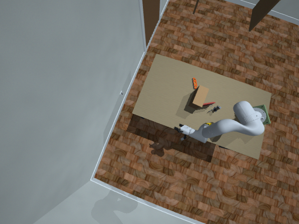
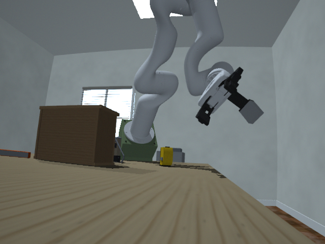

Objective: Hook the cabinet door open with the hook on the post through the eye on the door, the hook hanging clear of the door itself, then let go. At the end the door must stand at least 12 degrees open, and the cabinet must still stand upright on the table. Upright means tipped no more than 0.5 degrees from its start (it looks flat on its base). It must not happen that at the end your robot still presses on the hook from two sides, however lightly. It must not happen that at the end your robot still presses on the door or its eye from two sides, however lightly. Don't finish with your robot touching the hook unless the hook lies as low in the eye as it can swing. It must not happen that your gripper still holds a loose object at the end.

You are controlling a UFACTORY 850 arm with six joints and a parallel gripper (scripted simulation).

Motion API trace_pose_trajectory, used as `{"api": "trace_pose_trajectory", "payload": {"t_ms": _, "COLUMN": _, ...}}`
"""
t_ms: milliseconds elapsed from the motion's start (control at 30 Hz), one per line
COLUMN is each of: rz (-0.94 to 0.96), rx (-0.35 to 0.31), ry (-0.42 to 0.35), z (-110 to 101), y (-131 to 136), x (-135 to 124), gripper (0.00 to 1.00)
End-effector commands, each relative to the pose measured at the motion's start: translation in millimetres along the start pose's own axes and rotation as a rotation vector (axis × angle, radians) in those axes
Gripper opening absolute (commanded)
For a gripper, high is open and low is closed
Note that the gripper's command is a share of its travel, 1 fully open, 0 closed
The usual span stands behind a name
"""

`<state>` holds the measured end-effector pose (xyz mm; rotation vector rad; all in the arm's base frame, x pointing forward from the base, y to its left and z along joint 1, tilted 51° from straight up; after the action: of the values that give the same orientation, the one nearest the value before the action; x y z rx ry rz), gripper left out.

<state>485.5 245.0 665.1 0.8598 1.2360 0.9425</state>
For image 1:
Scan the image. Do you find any dark brown wooden cabinet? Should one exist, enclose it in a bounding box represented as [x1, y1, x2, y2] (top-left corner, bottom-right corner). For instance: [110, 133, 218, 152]
[188, 85, 215, 110]

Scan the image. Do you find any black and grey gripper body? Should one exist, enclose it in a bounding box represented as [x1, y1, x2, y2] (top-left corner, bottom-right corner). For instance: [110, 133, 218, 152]
[180, 125, 192, 135]

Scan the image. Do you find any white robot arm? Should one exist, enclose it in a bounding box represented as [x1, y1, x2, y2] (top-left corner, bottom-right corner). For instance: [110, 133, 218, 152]
[189, 101, 266, 143]

